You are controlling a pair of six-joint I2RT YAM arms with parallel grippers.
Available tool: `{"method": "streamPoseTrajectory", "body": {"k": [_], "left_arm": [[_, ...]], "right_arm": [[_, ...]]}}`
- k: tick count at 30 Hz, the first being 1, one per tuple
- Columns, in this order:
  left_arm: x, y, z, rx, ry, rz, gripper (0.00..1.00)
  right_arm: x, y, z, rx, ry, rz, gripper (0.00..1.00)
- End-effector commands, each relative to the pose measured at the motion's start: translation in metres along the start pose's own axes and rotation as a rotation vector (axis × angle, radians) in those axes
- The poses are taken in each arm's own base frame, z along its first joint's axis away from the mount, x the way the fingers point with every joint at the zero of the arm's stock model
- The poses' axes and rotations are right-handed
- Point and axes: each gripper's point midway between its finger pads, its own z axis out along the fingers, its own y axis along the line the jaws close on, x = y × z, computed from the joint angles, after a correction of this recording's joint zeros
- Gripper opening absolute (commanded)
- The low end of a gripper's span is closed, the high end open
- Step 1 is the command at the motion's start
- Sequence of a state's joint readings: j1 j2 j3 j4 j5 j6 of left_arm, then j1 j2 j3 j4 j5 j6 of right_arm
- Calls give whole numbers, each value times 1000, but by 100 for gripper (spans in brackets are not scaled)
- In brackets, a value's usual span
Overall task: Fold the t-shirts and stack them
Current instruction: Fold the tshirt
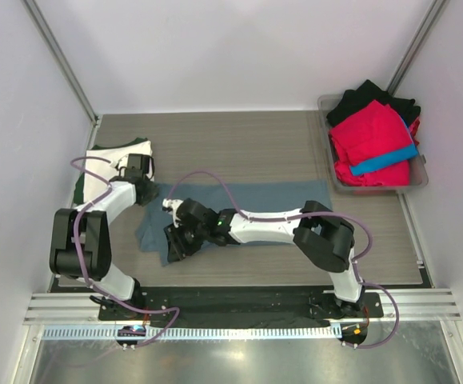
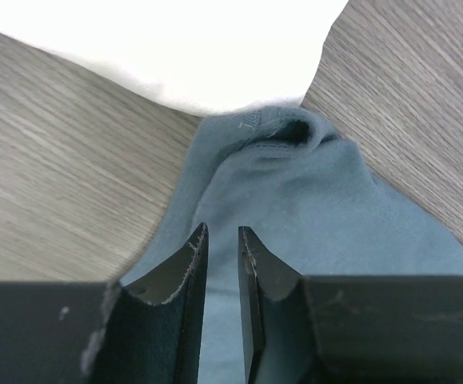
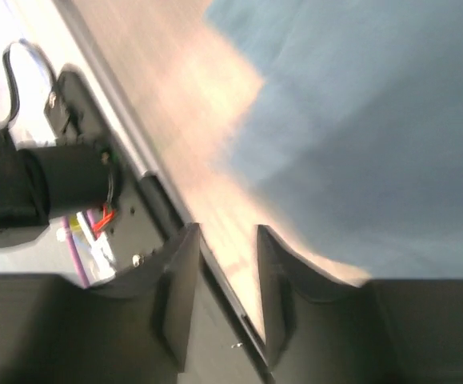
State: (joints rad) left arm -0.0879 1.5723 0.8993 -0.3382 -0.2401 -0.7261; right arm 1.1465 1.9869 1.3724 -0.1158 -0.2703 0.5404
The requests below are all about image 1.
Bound dark green t shirt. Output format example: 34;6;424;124
73;138;144;206

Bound aluminium front rail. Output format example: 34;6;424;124
23;288;461;326

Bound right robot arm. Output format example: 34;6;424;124
162;198;365;318

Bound white t shirt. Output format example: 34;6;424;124
83;139;156;205

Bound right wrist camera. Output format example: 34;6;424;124
162;198;184;215

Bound grey plastic bin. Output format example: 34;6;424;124
317;94;429;195

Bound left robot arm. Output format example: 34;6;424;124
49;153;159;319

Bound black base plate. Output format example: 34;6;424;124
97;286;384;330

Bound black t shirt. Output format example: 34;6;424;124
326;80;421;126

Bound grey blue t shirt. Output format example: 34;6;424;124
135;180;332;266

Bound right aluminium frame post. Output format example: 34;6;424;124
386;0;449;95

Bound bright blue t shirt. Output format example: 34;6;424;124
348;109;417;176

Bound slotted cable duct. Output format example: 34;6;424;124
42;325;341;343

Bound aluminium frame post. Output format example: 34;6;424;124
21;0;98;126
386;0;449;95

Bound red t shirt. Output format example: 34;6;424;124
329;101;420;187

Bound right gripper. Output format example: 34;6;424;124
166;218;209;261

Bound left aluminium frame post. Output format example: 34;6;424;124
21;0;98;126

